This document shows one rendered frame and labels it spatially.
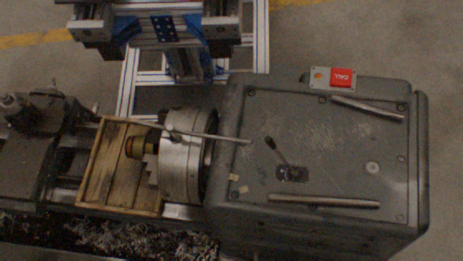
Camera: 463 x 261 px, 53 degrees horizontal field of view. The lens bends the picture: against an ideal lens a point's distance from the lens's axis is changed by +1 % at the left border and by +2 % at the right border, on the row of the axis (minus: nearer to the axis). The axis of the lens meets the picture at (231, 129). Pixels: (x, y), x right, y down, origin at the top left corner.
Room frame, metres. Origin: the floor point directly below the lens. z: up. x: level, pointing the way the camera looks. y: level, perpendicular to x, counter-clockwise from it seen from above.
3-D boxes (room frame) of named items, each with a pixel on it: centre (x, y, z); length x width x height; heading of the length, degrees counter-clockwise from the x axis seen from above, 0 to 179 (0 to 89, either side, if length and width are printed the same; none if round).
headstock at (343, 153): (0.48, -0.23, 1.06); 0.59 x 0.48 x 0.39; 71
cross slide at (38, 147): (0.80, 0.73, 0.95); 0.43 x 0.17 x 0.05; 161
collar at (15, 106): (0.86, 0.71, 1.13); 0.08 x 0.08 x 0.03
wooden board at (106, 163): (0.67, 0.39, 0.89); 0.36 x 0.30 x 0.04; 161
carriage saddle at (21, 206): (0.81, 0.78, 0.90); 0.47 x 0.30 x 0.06; 161
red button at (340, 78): (0.66, -0.34, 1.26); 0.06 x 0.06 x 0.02; 71
